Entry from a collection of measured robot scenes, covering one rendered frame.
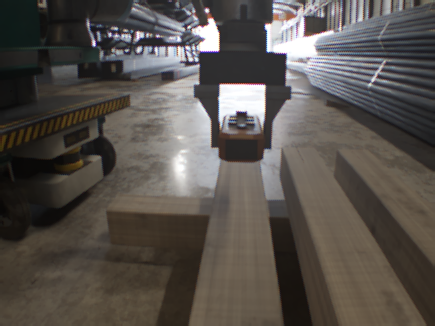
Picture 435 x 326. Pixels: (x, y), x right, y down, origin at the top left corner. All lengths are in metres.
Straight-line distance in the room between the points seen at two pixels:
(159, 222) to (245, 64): 0.46
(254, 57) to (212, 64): 0.06
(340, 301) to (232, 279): 0.13
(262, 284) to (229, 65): 0.31
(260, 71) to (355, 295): 0.33
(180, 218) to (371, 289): 0.49
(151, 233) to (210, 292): 0.45
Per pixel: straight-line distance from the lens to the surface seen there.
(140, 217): 0.80
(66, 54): 1.15
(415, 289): 0.56
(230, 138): 0.48
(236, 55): 0.48
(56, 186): 0.97
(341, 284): 0.42
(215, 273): 0.42
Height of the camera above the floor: 0.46
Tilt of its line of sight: 19 degrees down
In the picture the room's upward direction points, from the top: straight up
